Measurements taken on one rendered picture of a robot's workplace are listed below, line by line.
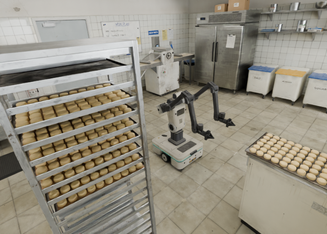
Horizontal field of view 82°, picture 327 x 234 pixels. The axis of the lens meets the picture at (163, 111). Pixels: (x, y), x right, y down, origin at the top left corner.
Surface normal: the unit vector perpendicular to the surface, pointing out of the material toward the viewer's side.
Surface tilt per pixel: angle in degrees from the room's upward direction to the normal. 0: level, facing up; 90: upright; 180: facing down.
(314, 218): 90
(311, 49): 90
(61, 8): 90
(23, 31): 90
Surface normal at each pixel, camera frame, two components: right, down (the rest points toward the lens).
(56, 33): 0.68, 0.29
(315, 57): -0.73, 0.32
